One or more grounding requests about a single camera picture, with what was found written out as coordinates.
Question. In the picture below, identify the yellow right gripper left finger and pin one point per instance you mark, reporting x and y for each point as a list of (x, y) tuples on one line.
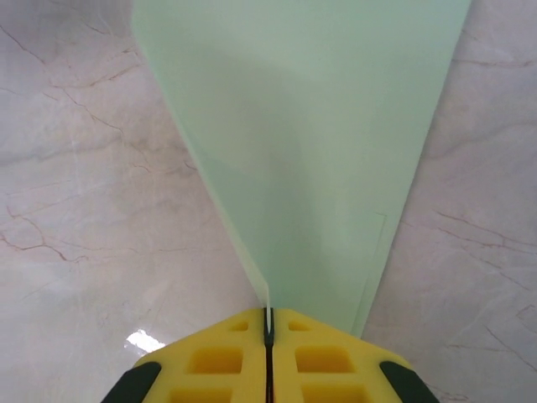
[(210, 378)]

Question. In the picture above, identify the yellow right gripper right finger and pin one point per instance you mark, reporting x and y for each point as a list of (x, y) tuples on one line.
[(335, 378)]

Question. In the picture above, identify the light green paper sheet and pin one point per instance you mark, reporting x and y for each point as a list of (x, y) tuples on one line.
[(302, 147)]

